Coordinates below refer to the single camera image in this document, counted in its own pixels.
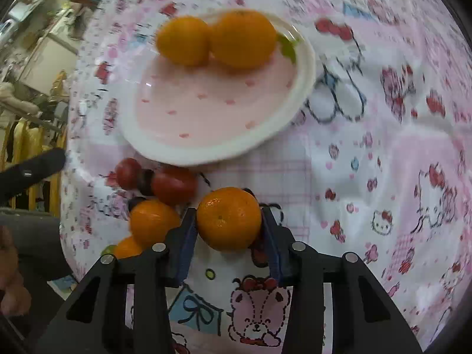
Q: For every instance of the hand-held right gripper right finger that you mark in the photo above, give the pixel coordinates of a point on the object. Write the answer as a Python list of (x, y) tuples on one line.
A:
[(272, 247)]

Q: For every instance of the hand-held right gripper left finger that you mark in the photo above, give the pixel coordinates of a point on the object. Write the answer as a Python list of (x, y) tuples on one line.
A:
[(184, 254)]

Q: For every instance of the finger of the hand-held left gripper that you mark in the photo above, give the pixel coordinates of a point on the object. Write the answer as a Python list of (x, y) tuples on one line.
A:
[(35, 171)]

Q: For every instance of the small orange mandarin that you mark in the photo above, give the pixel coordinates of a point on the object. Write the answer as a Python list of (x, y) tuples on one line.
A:
[(127, 249)]

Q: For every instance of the red cherry tomato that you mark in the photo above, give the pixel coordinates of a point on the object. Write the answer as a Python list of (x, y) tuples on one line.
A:
[(128, 173), (174, 187)]

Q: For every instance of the dark purple grape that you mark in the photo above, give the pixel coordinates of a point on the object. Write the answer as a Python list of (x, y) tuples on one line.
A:
[(146, 182), (135, 202)]

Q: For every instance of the pink and white plate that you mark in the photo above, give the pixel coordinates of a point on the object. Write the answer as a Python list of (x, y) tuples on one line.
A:
[(217, 118)]

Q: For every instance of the person's left hand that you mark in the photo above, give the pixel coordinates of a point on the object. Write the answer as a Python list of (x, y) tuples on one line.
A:
[(14, 295)]

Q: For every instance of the yellow garment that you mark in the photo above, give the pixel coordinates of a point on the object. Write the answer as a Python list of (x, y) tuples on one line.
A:
[(24, 143)]

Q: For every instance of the wooden clothes rack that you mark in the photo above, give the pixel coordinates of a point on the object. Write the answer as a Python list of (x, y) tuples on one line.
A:
[(33, 125)]

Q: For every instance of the pink printed blanket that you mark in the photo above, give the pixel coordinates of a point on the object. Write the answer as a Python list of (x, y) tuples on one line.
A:
[(368, 191)]

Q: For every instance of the white cabinet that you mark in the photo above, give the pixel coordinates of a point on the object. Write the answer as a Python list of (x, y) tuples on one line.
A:
[(48, 57)]

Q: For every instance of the large orange mandarin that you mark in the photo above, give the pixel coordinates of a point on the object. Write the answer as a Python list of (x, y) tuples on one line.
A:
[(243, 39)]

